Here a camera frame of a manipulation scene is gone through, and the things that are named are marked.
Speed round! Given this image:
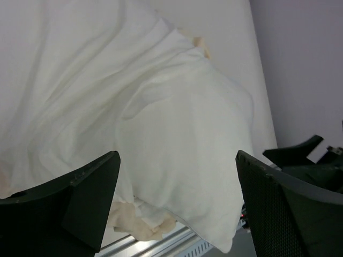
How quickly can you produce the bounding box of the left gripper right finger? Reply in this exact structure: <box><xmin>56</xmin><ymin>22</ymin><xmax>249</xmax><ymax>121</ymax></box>
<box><xmin>236</xmin><ymin>150</ymin><xmax>342</xmax><ymax>256</ymax></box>

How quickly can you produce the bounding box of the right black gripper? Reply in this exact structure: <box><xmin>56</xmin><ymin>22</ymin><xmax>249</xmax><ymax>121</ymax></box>
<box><xmin>263</xmin><ymin>135</ymin><xmax>342</xmax><ymax>193</ymax></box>

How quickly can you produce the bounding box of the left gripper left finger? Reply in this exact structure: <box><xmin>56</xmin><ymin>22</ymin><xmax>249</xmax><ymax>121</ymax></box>
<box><xmin>1</xmin><ymin>151</ymin><xmax>121</xmax><ymax>256</ymax></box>

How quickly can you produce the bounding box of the white pillow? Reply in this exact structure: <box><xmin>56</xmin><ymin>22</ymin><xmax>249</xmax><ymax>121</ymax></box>
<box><xmin>115</xmin><ymin>62</ymin><xmax>252</xmax><ymax>253</ymax></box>

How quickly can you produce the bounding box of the white pillowcase with cream ruffle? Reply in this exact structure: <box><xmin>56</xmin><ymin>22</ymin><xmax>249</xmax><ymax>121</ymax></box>
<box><xmin>0</xmin><ymin>0</ymin><xmax>212</xmax><ymax>241</ymax></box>

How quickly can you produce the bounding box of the aluminium mounting rail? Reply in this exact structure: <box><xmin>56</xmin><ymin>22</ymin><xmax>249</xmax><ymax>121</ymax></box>
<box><xmin>96</xmin><ymin>222</ymin><xmax>201</xmax><ymax>256</ymax></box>

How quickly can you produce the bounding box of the perforated grey cable duct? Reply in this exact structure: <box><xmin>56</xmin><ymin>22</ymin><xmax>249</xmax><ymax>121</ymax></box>
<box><xmin>176</xmin><ymin>239</ymin><xmax>213</xmax><ymax>257</ymax></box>

